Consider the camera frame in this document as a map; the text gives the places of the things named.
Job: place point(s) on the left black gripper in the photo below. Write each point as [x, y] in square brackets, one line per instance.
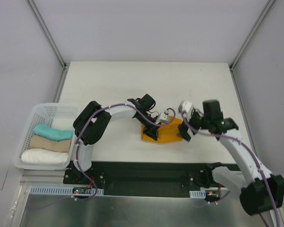
[150, 127]

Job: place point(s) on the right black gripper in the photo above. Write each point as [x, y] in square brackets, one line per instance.
[186, 130]

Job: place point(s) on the orange t shirt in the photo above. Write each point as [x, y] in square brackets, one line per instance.
[166, 134]

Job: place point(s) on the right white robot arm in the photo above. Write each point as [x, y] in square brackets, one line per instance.
[258, 189]

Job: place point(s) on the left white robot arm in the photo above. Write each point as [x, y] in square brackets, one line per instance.
[92, 122]

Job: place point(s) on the white plastic basket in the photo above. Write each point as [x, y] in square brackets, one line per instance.
[55, 115]

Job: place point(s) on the teal rolled t shirt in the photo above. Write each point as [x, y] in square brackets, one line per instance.
[49, 133]

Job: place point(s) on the beige rolled t shirt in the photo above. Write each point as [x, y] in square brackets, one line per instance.
[55, 146]

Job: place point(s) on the white rolled t shirt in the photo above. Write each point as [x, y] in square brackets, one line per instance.
[38, 156]

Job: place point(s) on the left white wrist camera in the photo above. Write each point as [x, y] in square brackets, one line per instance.
[163, 117]

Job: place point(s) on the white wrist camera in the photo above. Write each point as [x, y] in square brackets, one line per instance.
[185, 108]
[163, 117]

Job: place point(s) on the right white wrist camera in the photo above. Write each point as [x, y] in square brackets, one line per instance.
[185, 108]

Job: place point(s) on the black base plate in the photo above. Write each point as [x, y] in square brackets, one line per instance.
[168, 190]

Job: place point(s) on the right white cable duct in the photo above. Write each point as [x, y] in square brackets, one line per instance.
[201, 194]

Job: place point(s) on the white cable duct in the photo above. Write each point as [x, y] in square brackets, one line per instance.
[201, 194]
[65, 190]

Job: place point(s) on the right aluminium frame post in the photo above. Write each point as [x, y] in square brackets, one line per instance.
[259, 21]

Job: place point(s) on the aluminium frame post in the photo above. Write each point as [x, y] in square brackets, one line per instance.
[39, 18]
[259, 21]

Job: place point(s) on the left white cable duct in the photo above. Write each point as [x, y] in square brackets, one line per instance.
[65, 190]

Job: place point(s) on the left aluminium frame post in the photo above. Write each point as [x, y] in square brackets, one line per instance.
[39, 18]

